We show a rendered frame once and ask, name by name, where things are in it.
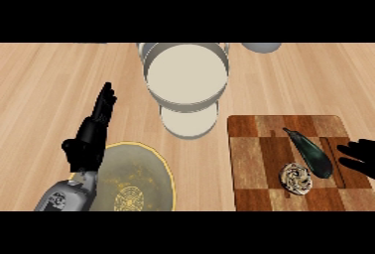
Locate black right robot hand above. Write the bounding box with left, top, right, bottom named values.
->
left=336, top=138, right=375, bottom=181

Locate grey rounded object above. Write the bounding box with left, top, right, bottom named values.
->
left=240, top=43, right=284, bottom=55

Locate olive yellow-rimmed plate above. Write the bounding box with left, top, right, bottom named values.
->
left=70, top=141, right=178, bottom=212

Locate checkered wooden cutting board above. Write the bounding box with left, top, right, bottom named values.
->
left=227, top=114, right=375, bottom=212

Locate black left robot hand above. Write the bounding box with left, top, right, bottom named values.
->
left=61, top=81, right=119, bottom=174

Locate dark green eggplant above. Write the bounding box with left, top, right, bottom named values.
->
left=281, top=127, right=336, bottom=180

